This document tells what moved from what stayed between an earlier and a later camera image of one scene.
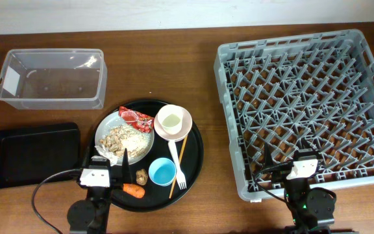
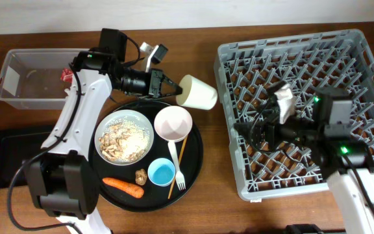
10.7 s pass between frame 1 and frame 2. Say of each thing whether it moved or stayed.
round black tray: stayed
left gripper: moved
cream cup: moved
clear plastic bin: stayed
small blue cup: stayed
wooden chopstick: stayed
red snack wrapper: moved
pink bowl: stayed
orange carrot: stayed
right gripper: moved
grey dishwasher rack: stayed
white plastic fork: stayed
